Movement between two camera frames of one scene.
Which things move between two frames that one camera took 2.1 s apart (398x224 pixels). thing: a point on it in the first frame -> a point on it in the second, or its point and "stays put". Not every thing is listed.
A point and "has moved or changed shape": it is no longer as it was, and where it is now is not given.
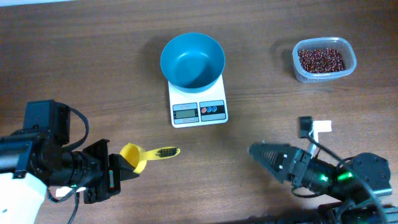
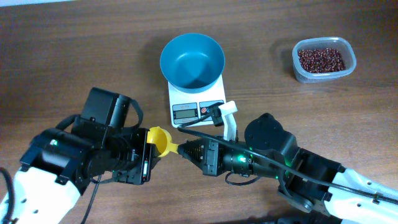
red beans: x=321 y=60 stays put
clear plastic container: x=321 y=59 stays put
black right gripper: x=296 y=167 -> x=212 y=157
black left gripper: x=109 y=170 -> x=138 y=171
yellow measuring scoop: x=137 y=157 has moved or changed shape
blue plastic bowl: x=193 y=62 stays put
